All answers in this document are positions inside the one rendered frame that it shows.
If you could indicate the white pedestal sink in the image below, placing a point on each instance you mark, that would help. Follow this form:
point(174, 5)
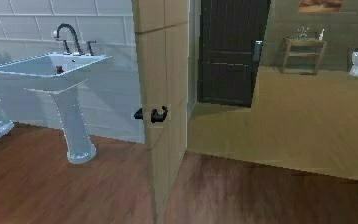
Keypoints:
point(72, 110)

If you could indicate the orange framed wall picture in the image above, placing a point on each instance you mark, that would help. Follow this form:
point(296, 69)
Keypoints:
point(320, 5)

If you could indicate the brown wooden shelf stand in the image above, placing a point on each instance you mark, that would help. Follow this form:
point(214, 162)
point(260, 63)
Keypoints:
point(302, 43)

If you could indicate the dark brown room door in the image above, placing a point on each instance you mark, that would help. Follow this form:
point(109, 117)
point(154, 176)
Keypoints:
point(228, 50)

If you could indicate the tan wooden room door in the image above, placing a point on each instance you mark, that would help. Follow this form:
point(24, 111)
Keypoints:
point(162, 83)

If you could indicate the black sink faucet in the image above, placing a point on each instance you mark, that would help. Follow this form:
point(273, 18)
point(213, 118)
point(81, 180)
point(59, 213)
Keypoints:
point(69, 31)

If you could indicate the clear glass ornament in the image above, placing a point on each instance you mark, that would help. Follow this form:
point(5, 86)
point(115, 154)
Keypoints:
point(302, 33)

